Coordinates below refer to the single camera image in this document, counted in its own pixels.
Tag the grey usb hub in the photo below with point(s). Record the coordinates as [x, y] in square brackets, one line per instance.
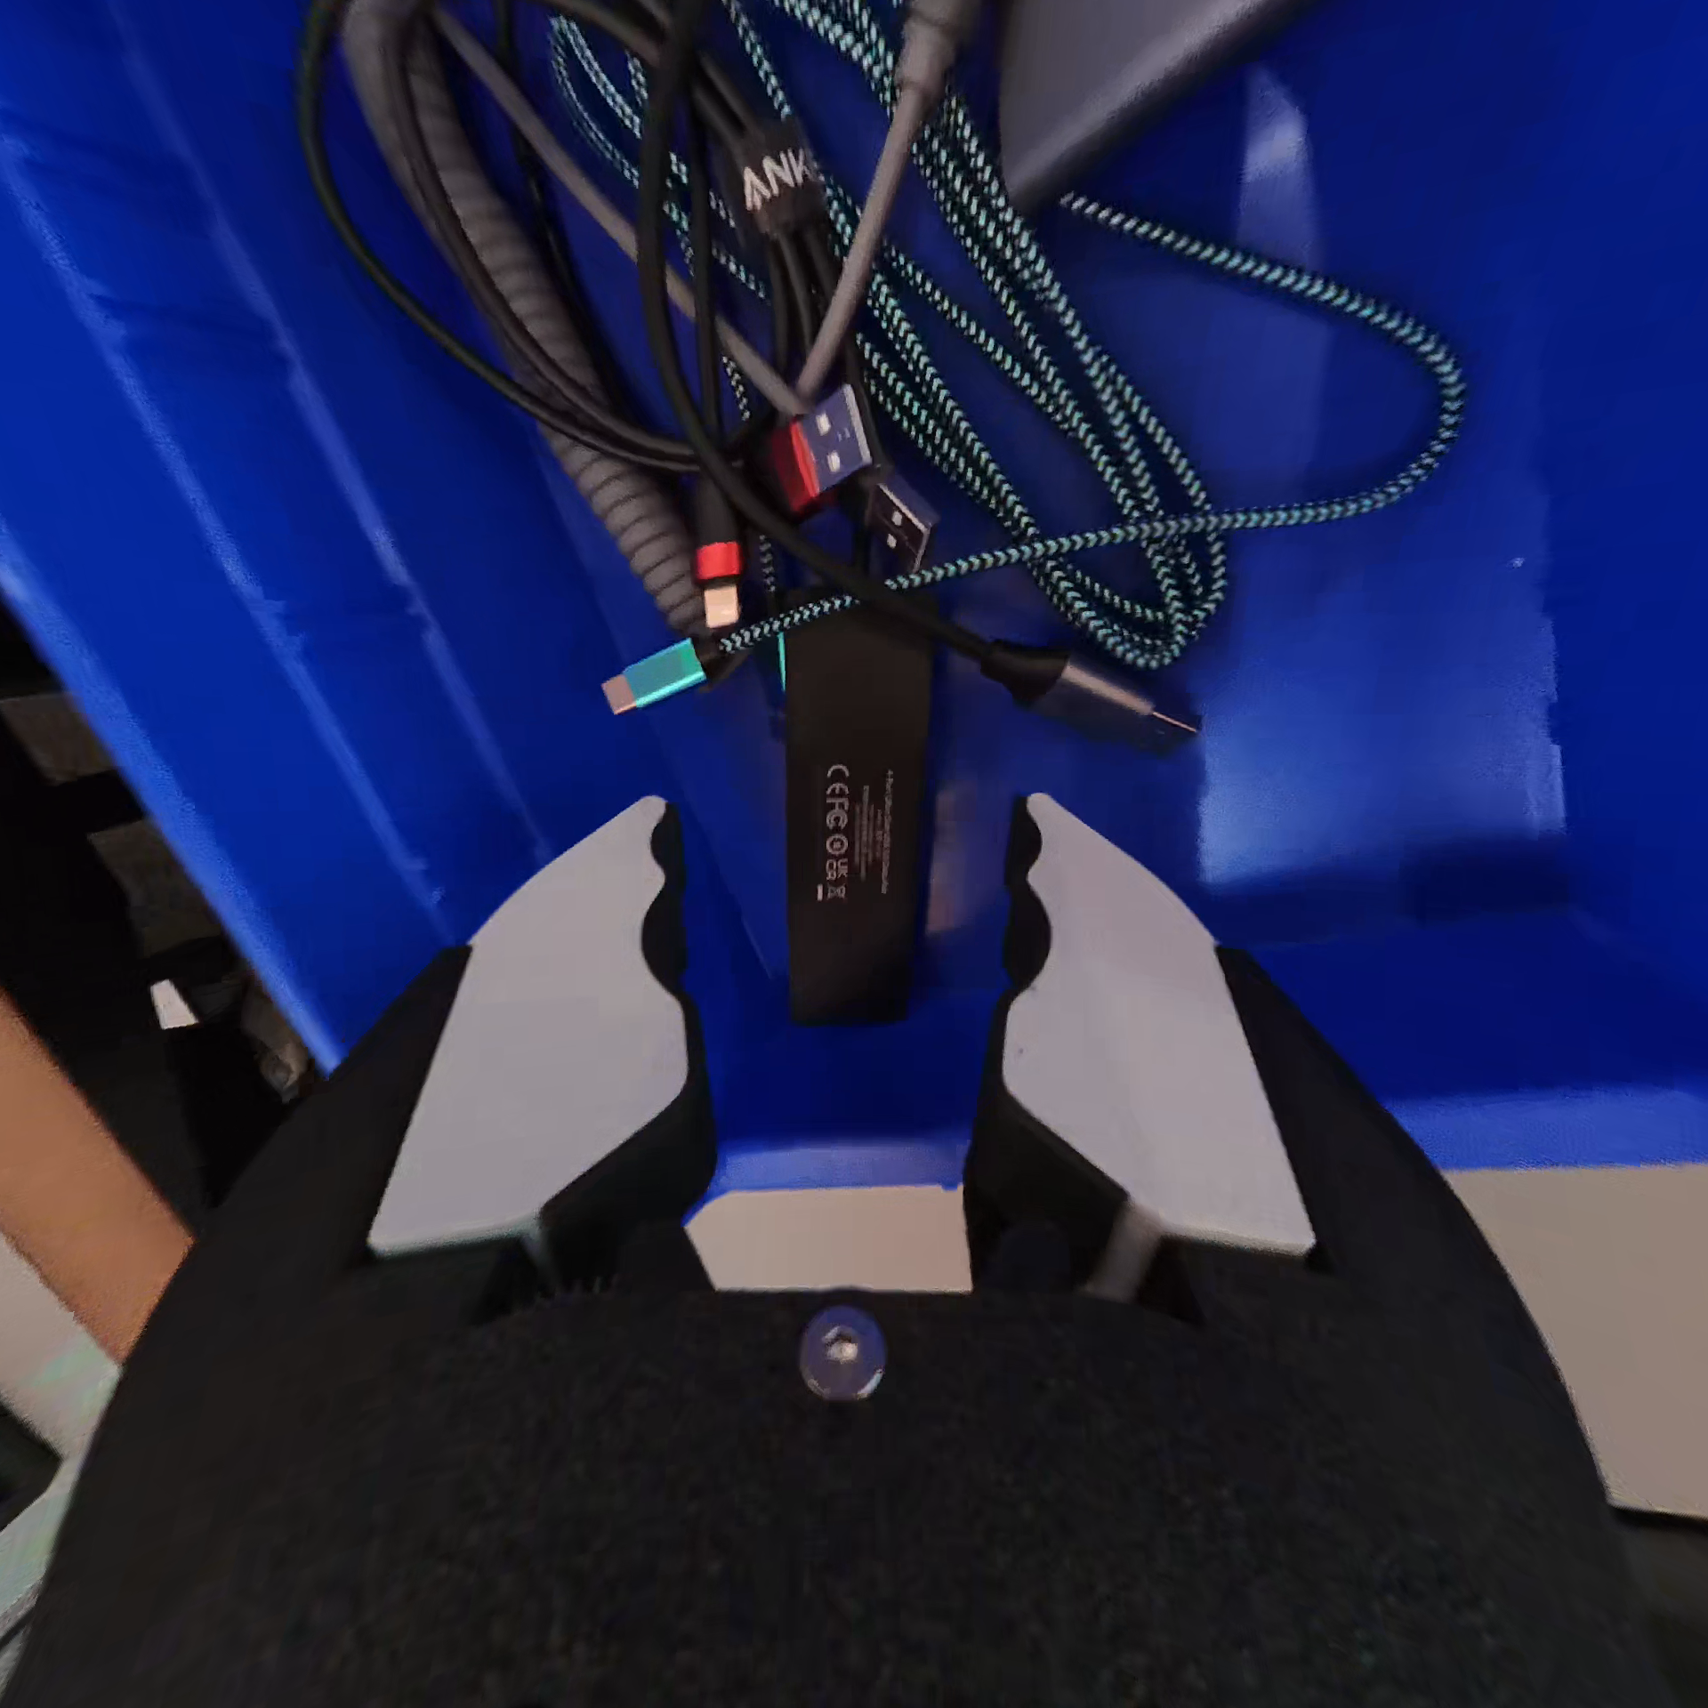
[1094, 95]

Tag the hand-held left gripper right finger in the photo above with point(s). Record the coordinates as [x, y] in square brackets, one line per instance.
[1147, 1054]

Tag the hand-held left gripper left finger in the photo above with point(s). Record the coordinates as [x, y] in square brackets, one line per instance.
[532, 1042]

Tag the blue plastic bin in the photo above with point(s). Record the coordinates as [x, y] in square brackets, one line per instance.
[267, 533]

